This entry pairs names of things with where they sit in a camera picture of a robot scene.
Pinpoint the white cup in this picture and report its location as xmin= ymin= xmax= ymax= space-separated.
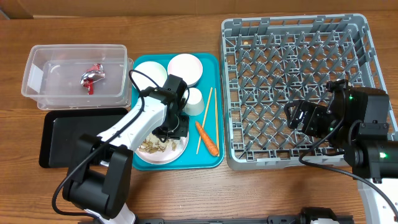
xmin=183 ymin=87 xmax=204 ymax=116

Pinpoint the white plate with food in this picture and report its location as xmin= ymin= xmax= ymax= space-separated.
xmin=136 ymin=134 xmax=189 ymax=165

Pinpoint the pale green bowl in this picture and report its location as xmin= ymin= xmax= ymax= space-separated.
xmin=131 ymin=61 xmax=167 ymax=90

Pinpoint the pink bowl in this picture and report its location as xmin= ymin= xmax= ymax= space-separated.
xmin=167 ymin=54 xmax=203 ymax=87

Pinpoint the red foil wrapper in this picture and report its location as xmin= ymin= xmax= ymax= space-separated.
xmin=80 ymin=63 xmax=105 ymax=95

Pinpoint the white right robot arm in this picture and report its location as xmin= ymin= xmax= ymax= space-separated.
xmin=284 ymin=80 xmax=397 ymax=223

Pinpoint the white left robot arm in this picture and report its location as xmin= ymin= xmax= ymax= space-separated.
xmin=52 ymin=75 xmax=189 ymax=223

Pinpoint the grey dishwasher rack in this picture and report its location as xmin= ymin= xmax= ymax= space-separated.
xmin=221 ymin=14 xmax=386 ymax=170

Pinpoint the orange carrot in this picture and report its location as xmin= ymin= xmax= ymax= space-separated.
xmin=195 ymin=121 xmax=219 ymax=156

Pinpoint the left wooden chopstick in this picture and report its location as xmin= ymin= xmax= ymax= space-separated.
xmin=196 ymin=87 xmax=213 ymax=154

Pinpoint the wooden chopstick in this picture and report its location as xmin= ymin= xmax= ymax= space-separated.
xmin=196 ymin=87 xmax=213 ymax=154
xmin=215 ymin=88 xmax=220 ymax=157

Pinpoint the right wooden chopstick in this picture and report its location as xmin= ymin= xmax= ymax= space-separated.
xmin=215 ymin=88 xmax=220 ymax=157

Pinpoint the teal serving tray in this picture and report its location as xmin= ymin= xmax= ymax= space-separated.
xmin=132 ymin=53 xmax=225 ymax=171

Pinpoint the black tray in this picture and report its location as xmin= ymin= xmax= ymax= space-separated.
xmin=39 ymin=108 xmax=128 ymax=168

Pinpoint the clear plastic bin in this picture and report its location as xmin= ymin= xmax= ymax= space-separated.
xmin=21 ymin=44 xmax=133 ymax=110

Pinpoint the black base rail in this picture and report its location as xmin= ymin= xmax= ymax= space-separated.
xmin=137 ymin=207 xmax=354 ymax=224

